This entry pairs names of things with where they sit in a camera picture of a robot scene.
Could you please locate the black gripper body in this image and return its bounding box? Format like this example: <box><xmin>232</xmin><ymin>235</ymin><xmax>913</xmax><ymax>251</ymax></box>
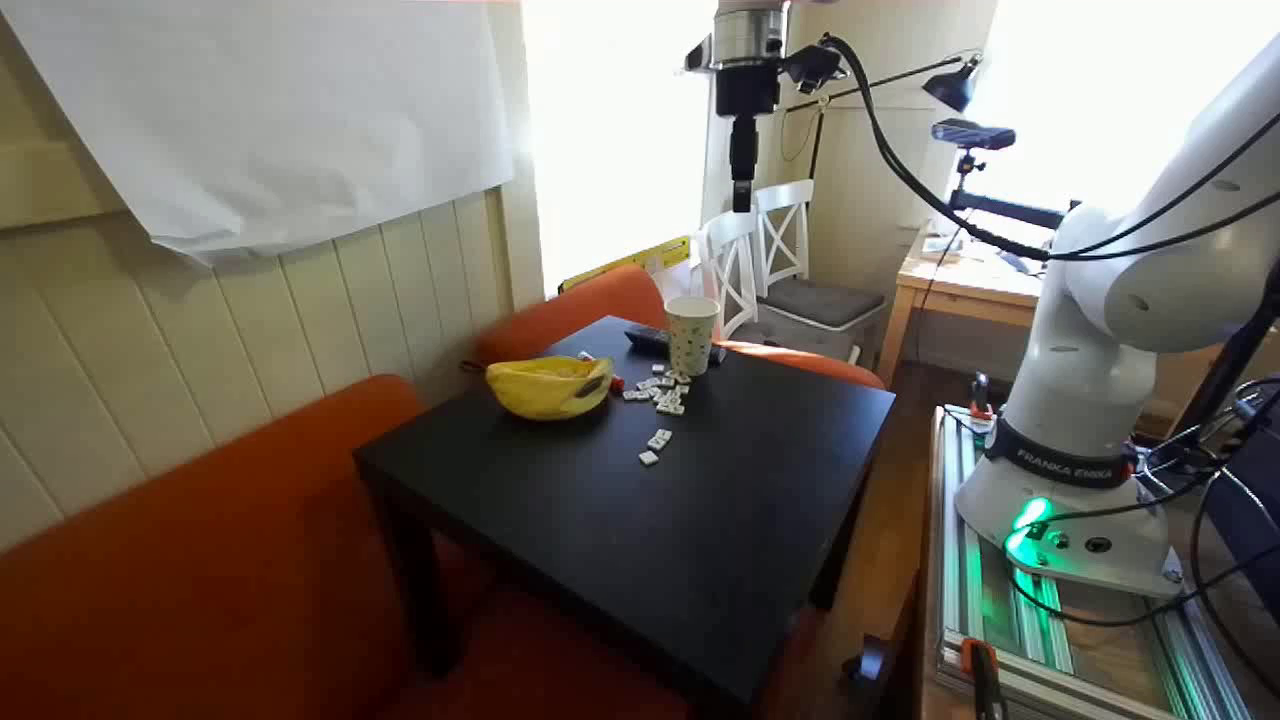
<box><xmin>711</xmin><ymin>61</ymin><xmax>782</xmax><ymax>125</ymax></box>

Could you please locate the confetti print paper cup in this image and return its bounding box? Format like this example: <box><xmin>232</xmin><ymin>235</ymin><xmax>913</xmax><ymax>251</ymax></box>
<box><xmin>660</xmin><ymin>293</ymin><xmax>725</xmax><ymax>384</ymax></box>

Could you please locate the white wooden chair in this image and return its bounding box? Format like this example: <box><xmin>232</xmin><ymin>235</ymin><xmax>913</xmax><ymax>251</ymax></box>
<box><xmin>701</xmin><ymin>175</ymin><xmax>821</xmax><ymax>339</ymax></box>

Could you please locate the grey seat cushion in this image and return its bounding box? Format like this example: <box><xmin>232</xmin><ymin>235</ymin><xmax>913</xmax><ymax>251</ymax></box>
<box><xmin>756</xmin><ymin>272</ymin><xmax>891</xmax><ymax>331</ymax></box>

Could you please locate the black desk lamp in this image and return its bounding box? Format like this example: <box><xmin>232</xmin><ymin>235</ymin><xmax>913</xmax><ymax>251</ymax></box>
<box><xmin>920</xmin><ymin>52</ymin><xmax>983</xmax><ymax>115</ymax></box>

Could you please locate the light wooden desk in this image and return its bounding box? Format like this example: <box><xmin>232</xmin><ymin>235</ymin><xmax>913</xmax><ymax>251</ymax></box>
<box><xmin>875</xmin><ymin>228</ymin><xmax>1059</xmax><ymax>393</ymax></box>

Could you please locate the yellow banana shaped pouch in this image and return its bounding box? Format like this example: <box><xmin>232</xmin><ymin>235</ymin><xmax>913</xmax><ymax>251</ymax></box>
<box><xmin>480</xmin><ymin>350</ymin><xmax>619</xmax><ymax>429</ymax></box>

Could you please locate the black table leg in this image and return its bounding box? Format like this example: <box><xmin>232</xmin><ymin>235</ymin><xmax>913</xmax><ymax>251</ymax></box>
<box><xmin>807</xmin><ymin>491</ymin><xmax>871</xmax><ymax>615</ymax></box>
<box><xmin>354</xmin><ymin>464</ymin><xmax>465</xmax><ymax>676</ymax></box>

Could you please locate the white paper sheet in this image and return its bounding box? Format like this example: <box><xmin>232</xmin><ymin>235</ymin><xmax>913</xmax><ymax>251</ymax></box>
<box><xmin>0</xmin><ymin>0</ymin><xmax>525</xmax><ymax>260</ymax></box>

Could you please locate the black pole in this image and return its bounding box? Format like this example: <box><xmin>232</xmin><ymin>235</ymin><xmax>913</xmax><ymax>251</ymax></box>
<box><xmin>1170</xmin><ymin>254</ymin><xmax>1280</xmax><ymax>436</ymax></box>

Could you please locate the orange black tool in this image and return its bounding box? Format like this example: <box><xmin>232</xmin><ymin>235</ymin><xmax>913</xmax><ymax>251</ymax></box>
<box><xmin>956</xmin><ymin>634</ymin><xmax>1011</xmax><ymax>720</ymax></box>

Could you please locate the orange sofa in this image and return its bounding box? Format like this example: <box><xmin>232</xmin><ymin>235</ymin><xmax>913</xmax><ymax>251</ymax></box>
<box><xmin>0</xmin><ymin>260</ymin><xmax>891</xmax><ymax>720</ymax></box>

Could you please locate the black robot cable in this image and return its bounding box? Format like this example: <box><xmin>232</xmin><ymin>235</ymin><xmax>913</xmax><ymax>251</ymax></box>
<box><xmin>815</xmin><ymin>31</ymin><xmax>1280</xmax><ymax>265</ymax></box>

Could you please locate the black camera stand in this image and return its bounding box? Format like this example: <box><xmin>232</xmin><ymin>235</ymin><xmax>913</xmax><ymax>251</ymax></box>
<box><xmin>926</xmin><ymin>115</ymin><xmax>1072</xmax><ymax>231</ymax></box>

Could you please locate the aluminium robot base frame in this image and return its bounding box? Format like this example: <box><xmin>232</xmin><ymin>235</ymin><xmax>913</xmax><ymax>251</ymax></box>
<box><xmin>920</xmin><ymin>395</ymin><xmax>1280</xmax><ymax>720</ymax></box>

